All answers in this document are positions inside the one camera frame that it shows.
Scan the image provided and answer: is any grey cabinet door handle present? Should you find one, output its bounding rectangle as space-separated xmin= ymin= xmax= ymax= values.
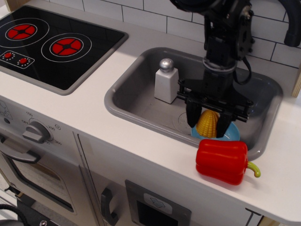
xmin=100 ymin=188 xmax=119 ymax=226

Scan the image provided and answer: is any black cable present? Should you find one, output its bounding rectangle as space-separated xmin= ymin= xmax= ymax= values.
xmin=232 ymin=56 xmax=252 ymax=86

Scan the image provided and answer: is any red toy bell pepper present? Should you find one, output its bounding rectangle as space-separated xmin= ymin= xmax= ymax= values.
xmin=196 ymin=139 xmax=261 ymax=186

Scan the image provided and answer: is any grey oven knob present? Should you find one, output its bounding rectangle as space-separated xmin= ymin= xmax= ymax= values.
xmin=22 ymin=121 xmax=50 ymax=144

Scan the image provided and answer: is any yellow toy corn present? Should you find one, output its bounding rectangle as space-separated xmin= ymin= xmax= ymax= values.
xmin=196 ymin=110 xmax=219 ymax=138

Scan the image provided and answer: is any toy oven door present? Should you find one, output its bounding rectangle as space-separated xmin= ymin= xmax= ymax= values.
xmin=0 ymin=131 xmax=95 ymax=226

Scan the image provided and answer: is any grey oven door handle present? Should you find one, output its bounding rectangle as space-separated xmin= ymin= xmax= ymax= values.
xmin=0 ymin=135 xmax=41 ymax=164

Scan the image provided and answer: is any light blue bowl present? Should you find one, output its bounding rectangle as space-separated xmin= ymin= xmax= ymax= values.
xmin=191 ymin=122 xmax=240 ymax=141

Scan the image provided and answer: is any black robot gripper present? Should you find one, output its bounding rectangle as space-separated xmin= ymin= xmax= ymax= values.
xmin=177 ymin=63 xmax=253 ymax=138

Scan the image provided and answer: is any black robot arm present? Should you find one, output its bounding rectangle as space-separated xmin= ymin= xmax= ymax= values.
xmin=172 ymin=0 xmax=254 ymax=137

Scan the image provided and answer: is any white salt shaker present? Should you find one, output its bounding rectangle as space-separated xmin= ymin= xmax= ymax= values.
xmin=154 ymin=58 xmax=179 ymax=104

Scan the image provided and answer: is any dark grey toy faucet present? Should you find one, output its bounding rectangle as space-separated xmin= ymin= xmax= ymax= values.
xmin=278 ymin=0 xmax=301 ymax=47

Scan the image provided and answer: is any grey dishwasher panel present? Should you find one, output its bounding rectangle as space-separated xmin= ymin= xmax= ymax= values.
xmin=125 ymin=180 xmax=191 ymax=226

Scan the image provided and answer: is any grey toy sink basin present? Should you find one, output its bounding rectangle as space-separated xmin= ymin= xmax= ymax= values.
xmin=104 ymin=48 xmax=283 ymax=161

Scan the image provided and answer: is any black toy stovetop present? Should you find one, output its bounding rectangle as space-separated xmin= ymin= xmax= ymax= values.
xmin=0 ymin=6 xmax=128 ymax=96

